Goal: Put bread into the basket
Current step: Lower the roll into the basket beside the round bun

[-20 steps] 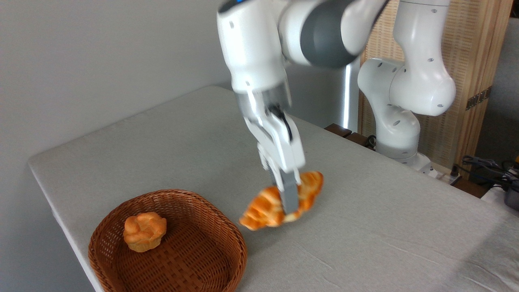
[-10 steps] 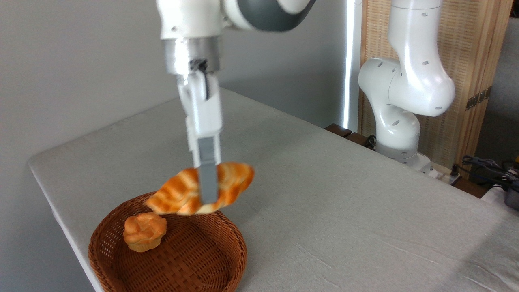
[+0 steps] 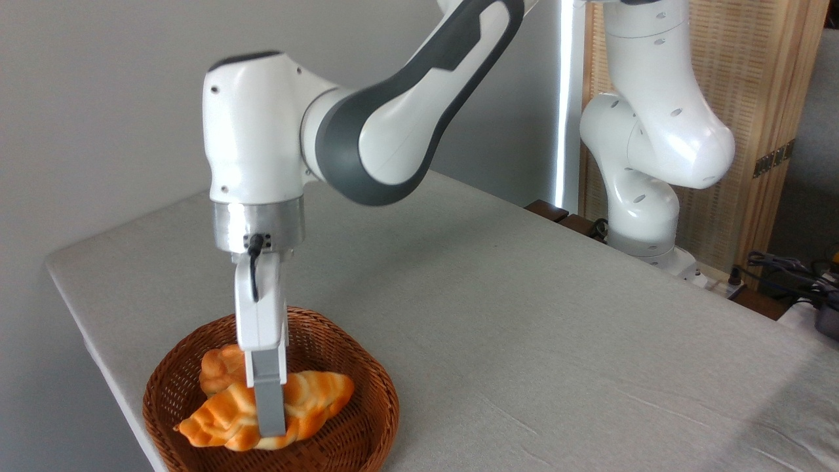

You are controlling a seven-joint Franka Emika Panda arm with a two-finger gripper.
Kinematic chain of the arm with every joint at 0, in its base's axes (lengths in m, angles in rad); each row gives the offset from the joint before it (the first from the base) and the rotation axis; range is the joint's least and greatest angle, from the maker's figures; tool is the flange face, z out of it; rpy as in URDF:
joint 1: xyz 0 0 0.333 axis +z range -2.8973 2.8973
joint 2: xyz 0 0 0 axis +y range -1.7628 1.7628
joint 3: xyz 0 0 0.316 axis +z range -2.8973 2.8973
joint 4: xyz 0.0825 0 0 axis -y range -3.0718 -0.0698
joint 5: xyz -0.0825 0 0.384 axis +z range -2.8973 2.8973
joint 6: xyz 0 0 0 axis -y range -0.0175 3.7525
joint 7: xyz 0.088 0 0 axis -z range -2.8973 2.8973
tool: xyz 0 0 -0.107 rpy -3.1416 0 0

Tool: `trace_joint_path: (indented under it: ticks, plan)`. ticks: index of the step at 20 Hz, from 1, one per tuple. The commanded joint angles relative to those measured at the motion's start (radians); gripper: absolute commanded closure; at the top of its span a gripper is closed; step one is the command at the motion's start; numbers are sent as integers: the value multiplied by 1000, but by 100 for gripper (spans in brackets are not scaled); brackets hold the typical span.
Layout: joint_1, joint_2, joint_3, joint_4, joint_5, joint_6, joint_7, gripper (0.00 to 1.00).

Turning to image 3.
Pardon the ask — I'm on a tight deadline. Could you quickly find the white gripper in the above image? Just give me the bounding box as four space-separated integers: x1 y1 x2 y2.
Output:
233 249 290 438

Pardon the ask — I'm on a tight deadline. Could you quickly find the long braided bread loaf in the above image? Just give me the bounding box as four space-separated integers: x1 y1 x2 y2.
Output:
174 370 355 452

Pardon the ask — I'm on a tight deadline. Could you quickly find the round golden bread bun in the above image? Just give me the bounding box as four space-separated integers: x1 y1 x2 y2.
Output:
199 345 248 398

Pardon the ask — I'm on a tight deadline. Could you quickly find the brown wicker basket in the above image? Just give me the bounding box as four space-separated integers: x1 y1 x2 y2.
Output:
142 305 400 472

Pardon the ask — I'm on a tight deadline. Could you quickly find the grey tablecloth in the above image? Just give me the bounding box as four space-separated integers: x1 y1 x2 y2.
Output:
45 169 839 472

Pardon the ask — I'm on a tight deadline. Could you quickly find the dark brown wooden block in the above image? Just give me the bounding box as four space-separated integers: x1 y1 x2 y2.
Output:
524 199 570 224
557 213 608 242

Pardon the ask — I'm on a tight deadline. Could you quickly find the white power strip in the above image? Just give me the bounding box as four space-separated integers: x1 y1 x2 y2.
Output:
693 265 748 300

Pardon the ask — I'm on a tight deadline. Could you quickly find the black metal screen hinge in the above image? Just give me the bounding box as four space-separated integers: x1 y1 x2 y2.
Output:
752 138 796 178

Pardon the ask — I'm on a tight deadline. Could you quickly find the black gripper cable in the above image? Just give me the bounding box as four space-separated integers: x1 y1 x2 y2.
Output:
245 233 265 303

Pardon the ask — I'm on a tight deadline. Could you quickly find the white vertical post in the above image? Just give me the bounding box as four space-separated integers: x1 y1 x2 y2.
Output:
554 0 587 214

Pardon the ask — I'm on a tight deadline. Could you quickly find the black cable bundle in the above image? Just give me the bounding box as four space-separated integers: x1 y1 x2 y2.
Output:
746 250 839 309

